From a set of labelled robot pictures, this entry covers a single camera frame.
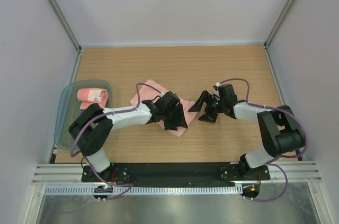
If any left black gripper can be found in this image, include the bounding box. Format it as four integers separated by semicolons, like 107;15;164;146
162;104;188;131

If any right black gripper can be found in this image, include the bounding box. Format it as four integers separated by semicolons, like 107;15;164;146
189;91;226;123

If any pink bunny towel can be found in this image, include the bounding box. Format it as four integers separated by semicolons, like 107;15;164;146
77;88;109;110

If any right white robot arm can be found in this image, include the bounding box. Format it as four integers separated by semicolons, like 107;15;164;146
189;83;308;180

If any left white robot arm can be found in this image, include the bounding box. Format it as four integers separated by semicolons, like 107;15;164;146
68;91;188;182

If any clear glass tray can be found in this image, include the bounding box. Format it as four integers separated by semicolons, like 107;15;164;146
54;79;112;150

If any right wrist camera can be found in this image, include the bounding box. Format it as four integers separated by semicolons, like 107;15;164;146
213;82;221;93

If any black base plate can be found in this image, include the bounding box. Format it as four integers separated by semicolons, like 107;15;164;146
82;162;271;186

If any white slotted cable duct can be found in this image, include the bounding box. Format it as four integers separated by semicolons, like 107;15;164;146
44;184;243;196

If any aluminium front rail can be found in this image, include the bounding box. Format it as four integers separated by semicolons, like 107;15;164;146
31;161;322;185

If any left aluminium frame post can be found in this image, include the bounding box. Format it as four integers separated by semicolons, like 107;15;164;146
47;0;82;52

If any aluminium frame post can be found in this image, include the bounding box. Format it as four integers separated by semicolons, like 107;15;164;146
47;0;82;52
264;0;297;50

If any right aluminium frame post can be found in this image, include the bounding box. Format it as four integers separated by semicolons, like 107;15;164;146
264;0;297;50

